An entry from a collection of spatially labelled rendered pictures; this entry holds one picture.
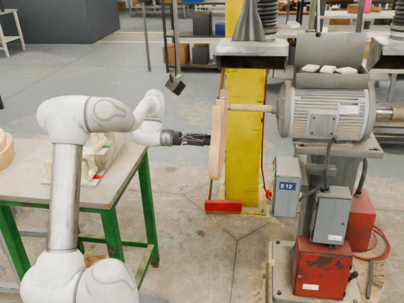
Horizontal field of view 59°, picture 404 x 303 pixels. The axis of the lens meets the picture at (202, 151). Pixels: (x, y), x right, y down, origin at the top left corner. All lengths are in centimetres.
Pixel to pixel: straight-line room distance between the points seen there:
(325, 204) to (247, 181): 129
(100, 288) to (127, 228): 170
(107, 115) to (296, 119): 76
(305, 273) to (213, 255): 90
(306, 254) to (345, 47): 95
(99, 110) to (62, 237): 45
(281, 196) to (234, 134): 130
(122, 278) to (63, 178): 40
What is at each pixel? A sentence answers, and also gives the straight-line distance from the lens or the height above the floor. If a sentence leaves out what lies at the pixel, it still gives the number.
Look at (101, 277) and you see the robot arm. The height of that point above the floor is 97.
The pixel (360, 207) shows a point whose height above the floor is 79.
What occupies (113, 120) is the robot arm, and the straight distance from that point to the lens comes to 126.
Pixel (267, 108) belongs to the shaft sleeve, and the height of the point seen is 126.
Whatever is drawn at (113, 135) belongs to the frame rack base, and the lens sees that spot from 194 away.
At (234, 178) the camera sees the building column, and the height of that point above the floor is 29.
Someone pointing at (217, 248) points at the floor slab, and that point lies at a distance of 269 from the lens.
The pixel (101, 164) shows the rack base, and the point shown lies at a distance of 186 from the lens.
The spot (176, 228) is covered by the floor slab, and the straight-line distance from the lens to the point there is 287.
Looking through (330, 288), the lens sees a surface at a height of 40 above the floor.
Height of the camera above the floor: 187
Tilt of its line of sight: 29 degrees down
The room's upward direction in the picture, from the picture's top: 2 degrees counter-clockwise
